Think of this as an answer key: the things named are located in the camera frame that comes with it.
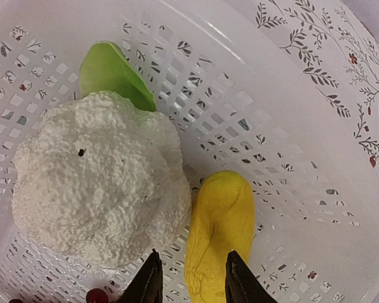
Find floral table mat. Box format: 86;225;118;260
251;1;379;176

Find dark red toy grapes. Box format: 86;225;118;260
8;288;109;303

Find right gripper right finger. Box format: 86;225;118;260
225;250;277;303

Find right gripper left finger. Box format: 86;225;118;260
116;249;163;303

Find white toy cauliflower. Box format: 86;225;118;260
11;42;193;269

